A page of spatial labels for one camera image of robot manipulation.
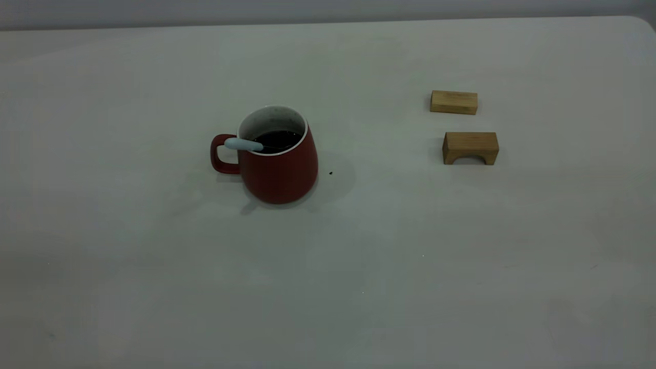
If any arched wooden block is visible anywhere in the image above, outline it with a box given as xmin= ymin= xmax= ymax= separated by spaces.
xmin=442 ymin=131 xmax=500 ymax=166

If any red ceramic mug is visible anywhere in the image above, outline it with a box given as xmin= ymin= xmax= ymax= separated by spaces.
xmin=210 ymin=105 xmax=319 ymax=205

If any metal spoon with pale handle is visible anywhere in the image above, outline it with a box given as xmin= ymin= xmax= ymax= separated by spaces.
xmin=223 ymin=137 xmax=304 ymax=153

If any flat wooden block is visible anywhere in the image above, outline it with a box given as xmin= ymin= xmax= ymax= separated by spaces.
xmin=429 ymin=90 xmax=479 ymax=115

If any dark coffee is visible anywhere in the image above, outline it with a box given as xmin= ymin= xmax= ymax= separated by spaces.
xmin=251 ymin=130 xmax=303 ymax=153

